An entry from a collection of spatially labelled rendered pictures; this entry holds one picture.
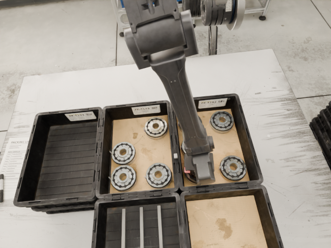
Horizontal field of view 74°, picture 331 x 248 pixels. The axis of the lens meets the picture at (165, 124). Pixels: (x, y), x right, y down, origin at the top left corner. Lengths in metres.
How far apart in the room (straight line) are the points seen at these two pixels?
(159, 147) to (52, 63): 2.09
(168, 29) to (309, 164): 1.01
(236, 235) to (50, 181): 0.77
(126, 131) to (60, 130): 0.32
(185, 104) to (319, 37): 2.68
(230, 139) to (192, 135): 0.46
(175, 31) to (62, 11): 3.25
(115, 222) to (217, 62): 1.06
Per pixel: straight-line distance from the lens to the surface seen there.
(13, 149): 1.42
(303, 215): 1.15
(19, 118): 1.51
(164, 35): 0.36
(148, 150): 0.98
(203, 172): 0.68
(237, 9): 1.03
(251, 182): 0.86
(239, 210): 0.93
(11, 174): 1.36
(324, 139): 1.89
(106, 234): 0.94
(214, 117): 1.02
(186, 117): 0.51
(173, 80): 0.42
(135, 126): 1.04
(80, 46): 2.90
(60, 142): 1.13
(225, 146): 1.00
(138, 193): 0.83
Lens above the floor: 1.72
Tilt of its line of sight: 60 degrees down
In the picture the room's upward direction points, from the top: 7 degrees counter-clockwise
